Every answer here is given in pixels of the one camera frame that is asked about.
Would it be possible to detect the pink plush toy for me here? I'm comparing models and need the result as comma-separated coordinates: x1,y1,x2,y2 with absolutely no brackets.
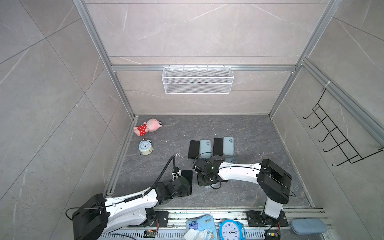
134,119,163,136

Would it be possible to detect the black wire hook rack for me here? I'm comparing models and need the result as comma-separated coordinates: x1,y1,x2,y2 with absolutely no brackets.
303,88,384,167

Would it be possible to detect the blue alarm clock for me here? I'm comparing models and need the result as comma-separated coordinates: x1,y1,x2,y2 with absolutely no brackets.
219,220,246,240

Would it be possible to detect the blue tissue pack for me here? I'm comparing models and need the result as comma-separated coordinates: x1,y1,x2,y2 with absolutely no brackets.
184,215,218,240

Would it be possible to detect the small cream alarm clock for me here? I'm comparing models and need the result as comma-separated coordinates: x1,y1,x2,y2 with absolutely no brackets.
138,140,153,156

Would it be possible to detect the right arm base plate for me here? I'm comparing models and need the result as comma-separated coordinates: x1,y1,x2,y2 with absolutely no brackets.
246,210,289,227

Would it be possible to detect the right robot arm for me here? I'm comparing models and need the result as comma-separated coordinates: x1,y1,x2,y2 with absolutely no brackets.
193,159,295,227

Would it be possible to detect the light case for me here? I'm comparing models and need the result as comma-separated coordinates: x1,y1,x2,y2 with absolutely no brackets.
200,140,212,160
223,137,235,156
225,158,237,164

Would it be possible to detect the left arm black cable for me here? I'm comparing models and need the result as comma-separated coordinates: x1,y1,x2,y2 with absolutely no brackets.
143,155,178,197

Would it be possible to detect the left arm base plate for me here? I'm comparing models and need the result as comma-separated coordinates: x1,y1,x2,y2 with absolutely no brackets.
140,211,170,228

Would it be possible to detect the phone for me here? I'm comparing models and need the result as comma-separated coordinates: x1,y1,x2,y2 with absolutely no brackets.
213,138,224,156
182,170,193,196
188,140,200,159

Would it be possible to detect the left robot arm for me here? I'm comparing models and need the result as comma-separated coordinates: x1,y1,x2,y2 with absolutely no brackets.
72,176,192,240

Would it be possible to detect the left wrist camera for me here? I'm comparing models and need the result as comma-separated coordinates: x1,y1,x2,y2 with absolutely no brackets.
172,167,182,181

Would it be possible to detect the white wire mesh basket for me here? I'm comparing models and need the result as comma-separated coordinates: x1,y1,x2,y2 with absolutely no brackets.
162,67,235,94

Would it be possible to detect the grey blue pouch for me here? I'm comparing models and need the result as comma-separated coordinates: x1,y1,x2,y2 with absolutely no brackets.
291,219,328,235

